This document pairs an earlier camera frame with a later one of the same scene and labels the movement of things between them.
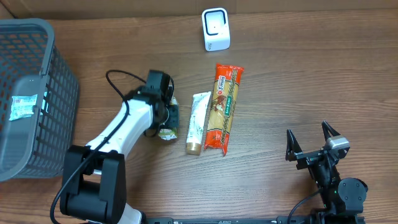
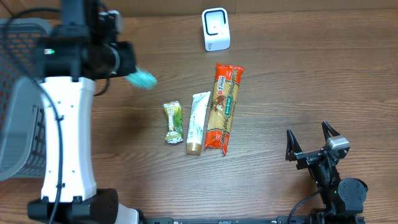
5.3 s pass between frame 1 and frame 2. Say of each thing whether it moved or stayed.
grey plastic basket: stayed
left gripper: moved
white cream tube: stayed
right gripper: stayed
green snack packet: moved
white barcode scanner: stayed
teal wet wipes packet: moved
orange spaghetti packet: stayed
